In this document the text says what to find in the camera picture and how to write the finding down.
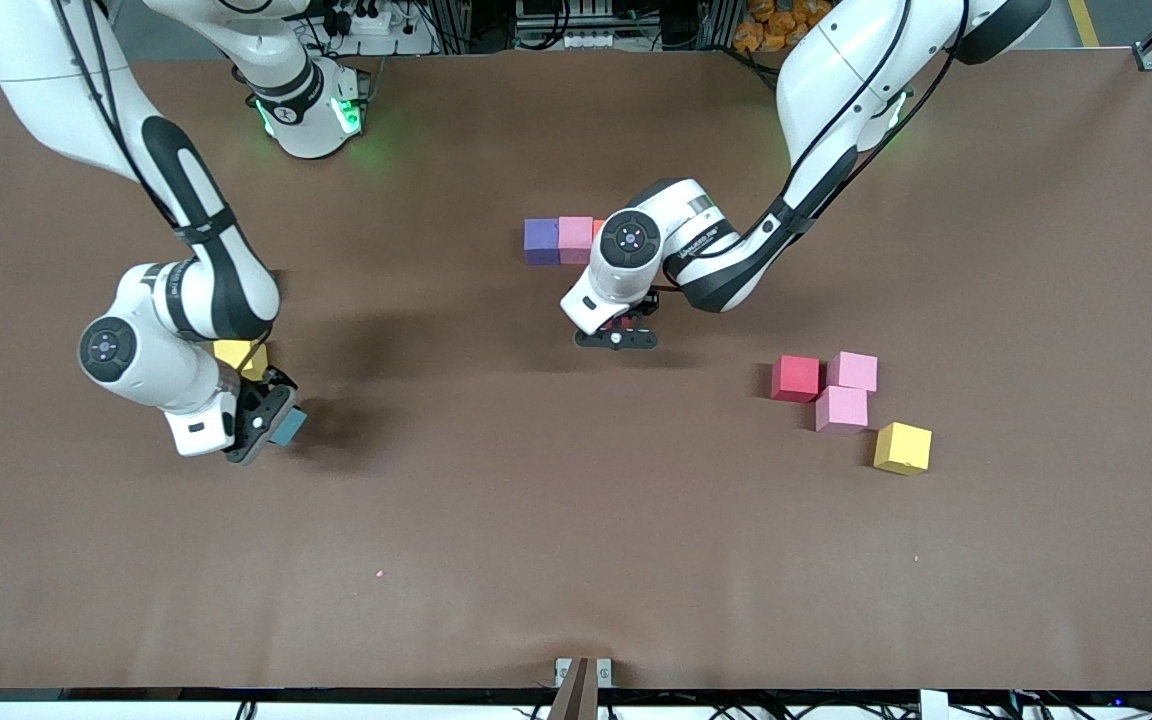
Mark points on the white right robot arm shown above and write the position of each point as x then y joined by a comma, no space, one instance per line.
176,380

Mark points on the white power strip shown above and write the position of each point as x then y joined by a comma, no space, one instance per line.
406,45
586,40

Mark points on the small metal edge bracket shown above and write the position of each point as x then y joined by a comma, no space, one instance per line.
563,668

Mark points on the pink foam cube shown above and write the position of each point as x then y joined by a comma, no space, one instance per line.
841,410
574,238
854,371

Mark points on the table cover sheet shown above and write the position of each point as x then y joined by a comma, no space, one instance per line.
576,500

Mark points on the purple foam cube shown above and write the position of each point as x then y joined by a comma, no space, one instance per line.
541,240

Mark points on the light blue foam cube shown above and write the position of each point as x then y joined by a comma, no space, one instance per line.
292,425

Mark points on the yellow foam cube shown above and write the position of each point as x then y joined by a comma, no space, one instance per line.
903,448
241,355

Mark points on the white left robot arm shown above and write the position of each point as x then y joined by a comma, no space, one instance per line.
836,80

